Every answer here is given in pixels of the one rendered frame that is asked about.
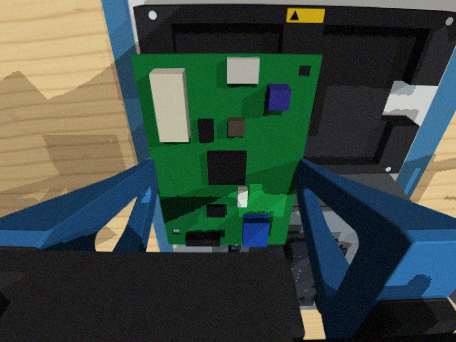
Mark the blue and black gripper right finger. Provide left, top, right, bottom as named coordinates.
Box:
left=295, top=159, right=456, bottom=339

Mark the green circuit board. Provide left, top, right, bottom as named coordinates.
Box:
left=131, top=53, right=322, bottom=247

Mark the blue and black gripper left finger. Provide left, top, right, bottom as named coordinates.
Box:
left=0, top=159, right=159, bottom=252

